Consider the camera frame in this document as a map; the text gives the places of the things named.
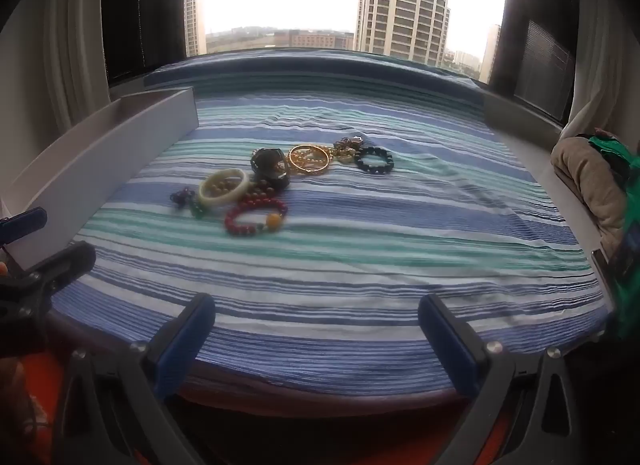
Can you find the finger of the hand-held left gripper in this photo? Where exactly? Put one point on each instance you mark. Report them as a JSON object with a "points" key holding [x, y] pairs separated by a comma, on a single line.
{"points": [[65, 265], [22, 226]]}

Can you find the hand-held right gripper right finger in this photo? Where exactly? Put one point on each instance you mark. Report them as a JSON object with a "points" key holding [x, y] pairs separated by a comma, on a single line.
{"points": [[450, 347]]}

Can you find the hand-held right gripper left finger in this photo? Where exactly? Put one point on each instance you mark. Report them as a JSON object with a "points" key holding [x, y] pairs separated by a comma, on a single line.
{"points": [[184, 345]]}

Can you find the grey storage box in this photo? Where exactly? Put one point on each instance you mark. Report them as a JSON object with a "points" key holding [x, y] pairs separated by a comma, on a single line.
{"points": [[100, 160]]}

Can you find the purple bead ornament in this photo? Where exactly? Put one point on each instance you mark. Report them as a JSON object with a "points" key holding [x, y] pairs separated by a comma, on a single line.
{"points": [[181, 196]]}

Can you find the white jade bangle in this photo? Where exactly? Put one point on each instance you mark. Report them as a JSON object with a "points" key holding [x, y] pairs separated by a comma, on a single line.
{"points": [[241, 181]]}

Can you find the black chunky bangle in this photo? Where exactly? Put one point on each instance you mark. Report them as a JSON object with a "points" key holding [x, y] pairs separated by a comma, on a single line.
{"points": [[267, 162]]}

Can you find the orange cloth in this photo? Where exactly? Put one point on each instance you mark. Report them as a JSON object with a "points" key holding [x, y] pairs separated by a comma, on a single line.
{"points": [[25, 410]]}

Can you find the blue green striped bed sheet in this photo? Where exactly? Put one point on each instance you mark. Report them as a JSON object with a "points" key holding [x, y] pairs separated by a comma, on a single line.
{"points": [[350, 255]]}

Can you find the white curtain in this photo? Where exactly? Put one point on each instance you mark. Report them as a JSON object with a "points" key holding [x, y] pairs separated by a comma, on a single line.
{"points": [[75, 45], [605, 35]]}

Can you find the beige cushion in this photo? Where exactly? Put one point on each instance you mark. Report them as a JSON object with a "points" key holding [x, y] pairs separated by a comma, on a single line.
{"points": [[587, 180]]}

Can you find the gold charm cluster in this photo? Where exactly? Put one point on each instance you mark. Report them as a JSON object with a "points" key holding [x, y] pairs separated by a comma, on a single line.
{"points": [[347, 147]]}

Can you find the green bag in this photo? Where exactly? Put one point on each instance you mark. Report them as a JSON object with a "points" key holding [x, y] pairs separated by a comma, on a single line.
{"points": [[629, 180]]}

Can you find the small apartment building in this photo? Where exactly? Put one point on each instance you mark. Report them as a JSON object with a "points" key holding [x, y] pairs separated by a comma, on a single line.
{"points": [[195, 25]]}

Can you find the narrow apartment building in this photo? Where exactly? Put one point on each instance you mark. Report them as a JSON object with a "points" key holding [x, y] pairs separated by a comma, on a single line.
{"points": [[491, 52]]}

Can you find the dark window blind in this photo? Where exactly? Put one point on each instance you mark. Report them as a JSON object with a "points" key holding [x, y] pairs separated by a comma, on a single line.
{"points": [[545, 65]]}

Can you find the tall apartment building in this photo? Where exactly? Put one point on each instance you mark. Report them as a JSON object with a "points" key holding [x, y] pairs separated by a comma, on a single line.
{"points": [[405, 10]]}

